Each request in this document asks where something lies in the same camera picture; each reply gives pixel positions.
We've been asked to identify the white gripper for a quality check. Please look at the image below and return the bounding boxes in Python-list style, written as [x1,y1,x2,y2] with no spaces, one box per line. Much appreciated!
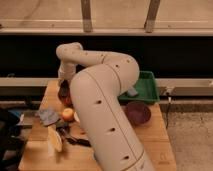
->
[58,62,76,87]

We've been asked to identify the black eraser block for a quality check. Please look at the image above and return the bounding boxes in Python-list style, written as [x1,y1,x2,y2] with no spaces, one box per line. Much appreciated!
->
[59,80,70,97]

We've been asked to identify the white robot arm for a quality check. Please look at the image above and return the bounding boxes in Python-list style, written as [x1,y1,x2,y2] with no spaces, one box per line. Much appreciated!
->
[56,43,155,171]

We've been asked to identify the red bowl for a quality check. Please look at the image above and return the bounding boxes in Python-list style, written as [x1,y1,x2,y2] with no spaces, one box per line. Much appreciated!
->
[58,87,72,107]

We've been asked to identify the purple bowl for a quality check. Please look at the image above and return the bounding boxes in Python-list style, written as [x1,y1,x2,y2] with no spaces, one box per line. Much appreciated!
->
[125,101,151,126]

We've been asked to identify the orange apple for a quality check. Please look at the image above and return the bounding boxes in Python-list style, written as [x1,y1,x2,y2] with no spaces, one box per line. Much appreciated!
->
[62,108,74,122]

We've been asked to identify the grey blue cloth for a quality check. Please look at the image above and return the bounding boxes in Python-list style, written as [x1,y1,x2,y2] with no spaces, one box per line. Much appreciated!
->
[37,108,60,126]

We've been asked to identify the white cup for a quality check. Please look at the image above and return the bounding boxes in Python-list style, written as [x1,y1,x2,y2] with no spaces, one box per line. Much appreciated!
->
[74,112,80,123]

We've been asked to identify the yellow banana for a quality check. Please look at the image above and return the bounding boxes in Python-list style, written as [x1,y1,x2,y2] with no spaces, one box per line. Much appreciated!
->
[48,126,62,152]

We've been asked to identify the light blue sponge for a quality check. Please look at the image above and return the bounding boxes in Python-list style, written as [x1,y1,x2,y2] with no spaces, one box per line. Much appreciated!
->
[126,87,138,97]

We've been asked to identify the black chair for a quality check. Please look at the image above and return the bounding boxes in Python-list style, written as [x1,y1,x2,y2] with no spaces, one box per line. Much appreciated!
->
[0,108,25,171]

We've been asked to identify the green plastic tray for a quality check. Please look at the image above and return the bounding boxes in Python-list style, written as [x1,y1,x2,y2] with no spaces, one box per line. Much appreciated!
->
[119,71,160,104]

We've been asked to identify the black handled utensil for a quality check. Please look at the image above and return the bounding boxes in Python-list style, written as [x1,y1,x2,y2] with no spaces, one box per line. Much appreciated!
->
[56,122,91,147]

